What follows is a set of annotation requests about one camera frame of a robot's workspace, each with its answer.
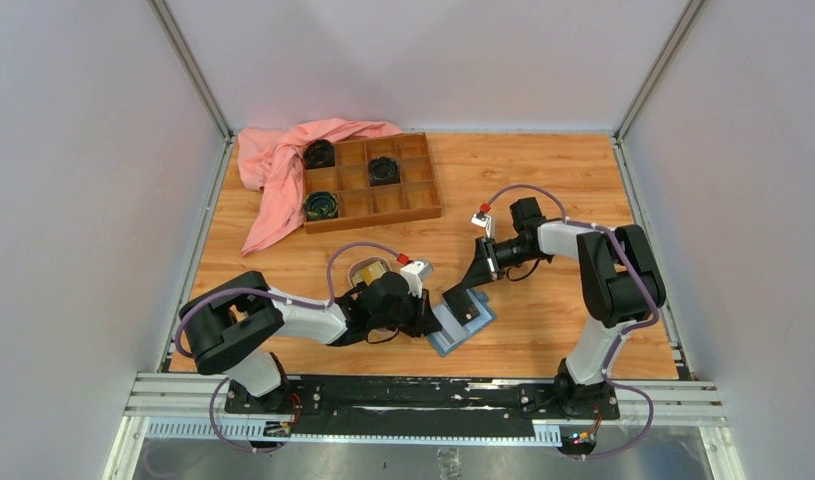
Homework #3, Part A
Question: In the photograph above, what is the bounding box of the rolled dark dotted tie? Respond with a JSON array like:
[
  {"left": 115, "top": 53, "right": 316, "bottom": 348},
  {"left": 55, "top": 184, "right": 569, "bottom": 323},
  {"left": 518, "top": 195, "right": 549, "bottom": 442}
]
[{"left": 368, "top": 156, "right": 401, "bottom": 187}]

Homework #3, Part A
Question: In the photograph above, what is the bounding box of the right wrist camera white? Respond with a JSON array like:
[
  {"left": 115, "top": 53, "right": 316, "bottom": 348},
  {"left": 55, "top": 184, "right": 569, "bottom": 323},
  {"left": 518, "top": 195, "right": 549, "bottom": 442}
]
[{"left": 471, "top": 203, "right": 495, "bottom": 239}]

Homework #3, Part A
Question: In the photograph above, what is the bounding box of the pink cloth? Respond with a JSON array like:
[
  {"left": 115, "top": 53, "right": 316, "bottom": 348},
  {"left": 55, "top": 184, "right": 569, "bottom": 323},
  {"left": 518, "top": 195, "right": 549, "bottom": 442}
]
[{"left": 237, "top": 117, "right": 402, "bottom": 256}]

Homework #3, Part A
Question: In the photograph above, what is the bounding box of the wooden compartment tray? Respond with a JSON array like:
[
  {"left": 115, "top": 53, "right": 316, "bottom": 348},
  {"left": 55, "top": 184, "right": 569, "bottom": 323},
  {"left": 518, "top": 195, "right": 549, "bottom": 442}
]
[{"left": 302, "top": 133, "right": 442, "bottom": 234}]

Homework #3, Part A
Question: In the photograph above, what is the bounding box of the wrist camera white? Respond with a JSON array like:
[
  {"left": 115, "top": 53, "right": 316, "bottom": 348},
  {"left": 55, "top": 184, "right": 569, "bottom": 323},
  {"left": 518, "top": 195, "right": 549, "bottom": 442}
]
[
  {"left": 471, "top": 203, "right": 495, "bottom": 239},
  {"left": 396, "top": 254, "right": 434, "bottom": 298}
]

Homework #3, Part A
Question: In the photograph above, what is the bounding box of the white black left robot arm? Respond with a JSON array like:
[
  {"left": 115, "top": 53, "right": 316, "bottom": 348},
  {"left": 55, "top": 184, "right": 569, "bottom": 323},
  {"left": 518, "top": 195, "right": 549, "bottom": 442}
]
[{"left": 173, "top": 271, "right": 442, "bottom": 413}]

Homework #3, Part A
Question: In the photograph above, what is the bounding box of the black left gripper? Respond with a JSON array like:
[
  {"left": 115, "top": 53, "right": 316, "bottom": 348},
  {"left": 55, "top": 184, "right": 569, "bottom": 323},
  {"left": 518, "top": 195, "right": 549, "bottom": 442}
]
[{"left": 369, "top": 285, "right": 442, "bottom": 338}]

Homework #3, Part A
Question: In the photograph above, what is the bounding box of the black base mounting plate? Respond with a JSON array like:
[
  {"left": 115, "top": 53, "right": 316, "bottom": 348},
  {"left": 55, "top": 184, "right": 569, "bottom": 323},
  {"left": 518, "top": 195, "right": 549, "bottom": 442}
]
[{"left": 224, "top": 375, "right": 620, "bottom": 438}]

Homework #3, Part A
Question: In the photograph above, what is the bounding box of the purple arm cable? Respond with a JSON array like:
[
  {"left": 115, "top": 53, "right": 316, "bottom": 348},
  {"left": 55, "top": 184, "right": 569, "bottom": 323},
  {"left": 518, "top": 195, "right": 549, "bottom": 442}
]
[
  {"left": 173, "top": 241, "right": 408, "bottom": 456},
  {"left": 483, "top": 184, "right": 663, "bottom": 461}
]

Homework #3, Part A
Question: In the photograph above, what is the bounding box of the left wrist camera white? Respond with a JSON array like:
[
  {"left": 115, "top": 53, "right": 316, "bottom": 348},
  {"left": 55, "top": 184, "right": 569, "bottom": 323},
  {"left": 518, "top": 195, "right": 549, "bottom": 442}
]
[{"left": 396, "top": 254, "right": 434, "bottom": 298}]

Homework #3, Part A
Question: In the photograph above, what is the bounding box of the aluminium frame rail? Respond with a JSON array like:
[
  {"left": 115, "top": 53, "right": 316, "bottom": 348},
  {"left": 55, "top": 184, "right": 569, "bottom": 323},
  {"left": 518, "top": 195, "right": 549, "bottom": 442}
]
[{"left": 104, "top": 373, "right": 745, "bottom": 479}]

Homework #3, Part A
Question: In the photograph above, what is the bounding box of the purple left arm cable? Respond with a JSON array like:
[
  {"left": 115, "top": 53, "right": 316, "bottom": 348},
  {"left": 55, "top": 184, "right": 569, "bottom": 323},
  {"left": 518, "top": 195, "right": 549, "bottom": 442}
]
[{"left": 173, "top": 241, "right": 408, "bottom": 456}]

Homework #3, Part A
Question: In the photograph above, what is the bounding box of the teal leather card holder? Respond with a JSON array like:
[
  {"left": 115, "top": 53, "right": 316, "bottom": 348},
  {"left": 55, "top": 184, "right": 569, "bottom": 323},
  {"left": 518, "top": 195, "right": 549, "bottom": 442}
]
[{"left": 427, "top": 289, "right": 497, "bottom": 357}]

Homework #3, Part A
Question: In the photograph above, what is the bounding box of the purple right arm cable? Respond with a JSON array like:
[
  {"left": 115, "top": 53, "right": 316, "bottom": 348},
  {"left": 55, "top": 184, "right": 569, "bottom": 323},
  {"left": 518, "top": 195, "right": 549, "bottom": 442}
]
[{"left": 483, "top": 184, "right": 663, "bottom": 461}]

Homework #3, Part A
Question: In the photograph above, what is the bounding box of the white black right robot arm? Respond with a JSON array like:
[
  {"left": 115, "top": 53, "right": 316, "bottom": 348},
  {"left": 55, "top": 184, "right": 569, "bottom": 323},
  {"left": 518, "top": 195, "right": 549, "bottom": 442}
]
[{"left": 442, "top": 197, "right": 666, "bottom": 418}]

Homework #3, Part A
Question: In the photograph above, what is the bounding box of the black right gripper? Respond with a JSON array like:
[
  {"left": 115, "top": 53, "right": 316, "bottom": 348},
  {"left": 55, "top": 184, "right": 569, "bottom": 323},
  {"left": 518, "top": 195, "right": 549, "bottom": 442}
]
[{"left": 460, "top": 235, "right": 540, "bottom": 290}]

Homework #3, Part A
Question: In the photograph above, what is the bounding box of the yellow black credit card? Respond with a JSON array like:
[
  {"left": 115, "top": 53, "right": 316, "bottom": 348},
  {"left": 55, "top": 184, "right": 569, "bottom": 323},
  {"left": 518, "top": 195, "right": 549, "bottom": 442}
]
[{"left": 349, "top": 260, "right": 390, "bottom": 287}]

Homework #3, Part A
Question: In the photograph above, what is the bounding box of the rolled black tie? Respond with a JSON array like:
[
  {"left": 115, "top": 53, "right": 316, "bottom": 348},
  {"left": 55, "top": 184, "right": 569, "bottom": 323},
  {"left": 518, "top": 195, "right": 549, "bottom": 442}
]
[{"left": 302, "top": 139, "right": 336, "bottom": 170}]

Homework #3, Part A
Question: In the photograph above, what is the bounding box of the pink oval card tray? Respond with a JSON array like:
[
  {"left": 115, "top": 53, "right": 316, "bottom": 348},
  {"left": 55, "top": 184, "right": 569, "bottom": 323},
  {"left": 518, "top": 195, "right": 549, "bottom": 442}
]
[{"left": 347, "top": 256, "right": 393, "bottom": 288}]

